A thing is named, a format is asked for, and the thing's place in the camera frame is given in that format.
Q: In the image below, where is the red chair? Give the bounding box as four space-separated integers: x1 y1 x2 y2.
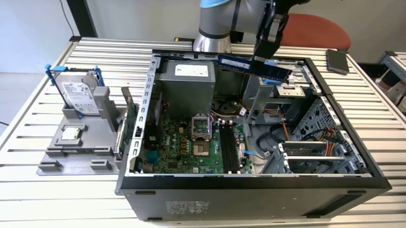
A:
281 13 353 50

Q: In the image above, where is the grey metal drive bay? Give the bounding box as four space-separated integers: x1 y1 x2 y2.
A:
242 59 320 124

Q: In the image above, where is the hard disk in blue carrier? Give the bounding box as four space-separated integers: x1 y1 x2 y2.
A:
45 63 106 117

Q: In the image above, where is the metal socket cover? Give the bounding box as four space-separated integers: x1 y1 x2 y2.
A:
192 115 213 141

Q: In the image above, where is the CPU socket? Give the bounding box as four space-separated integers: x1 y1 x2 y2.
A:
193 140 213 157

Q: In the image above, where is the blue-grey disk bay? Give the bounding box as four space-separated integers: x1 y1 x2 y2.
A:
262 140 369 175

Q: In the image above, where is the black metal post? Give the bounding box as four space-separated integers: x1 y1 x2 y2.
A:
66 0 99 38

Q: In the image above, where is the silver CPU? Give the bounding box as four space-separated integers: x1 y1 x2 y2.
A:
62 127 82 140

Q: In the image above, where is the green motherboard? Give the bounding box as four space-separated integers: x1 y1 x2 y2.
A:
141 118 254 174

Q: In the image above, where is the thin locking lever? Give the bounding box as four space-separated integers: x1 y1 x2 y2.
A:
209 116 221 141

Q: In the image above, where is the round bronze component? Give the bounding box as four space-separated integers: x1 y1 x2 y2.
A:
221 101 241 114

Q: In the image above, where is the green graphics card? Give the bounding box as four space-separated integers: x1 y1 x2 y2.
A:
114 86 141 160

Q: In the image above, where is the single orange wire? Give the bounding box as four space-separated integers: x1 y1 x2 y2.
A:
281 120 292 141

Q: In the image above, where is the grey parts rack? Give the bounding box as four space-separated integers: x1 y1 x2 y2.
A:
37 86 141 177

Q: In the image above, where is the black RAM slot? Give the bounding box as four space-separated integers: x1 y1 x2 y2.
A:
224 121 234 173
220 121 230 173
228 121 238 173

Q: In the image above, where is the black phone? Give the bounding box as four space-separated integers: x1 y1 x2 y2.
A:
326 49 350 76

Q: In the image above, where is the grey power supply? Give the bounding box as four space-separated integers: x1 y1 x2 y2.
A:
158 59 217 121

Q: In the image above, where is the black cable loop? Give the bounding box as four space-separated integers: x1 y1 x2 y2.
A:
256 124 282 160

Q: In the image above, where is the black PC case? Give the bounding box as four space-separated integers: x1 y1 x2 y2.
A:
114 49 393 222

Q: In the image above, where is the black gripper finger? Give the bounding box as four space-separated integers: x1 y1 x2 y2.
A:
253 38 280 63

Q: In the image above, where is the orange wire bundle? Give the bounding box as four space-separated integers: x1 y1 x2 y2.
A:
317 125 340 159

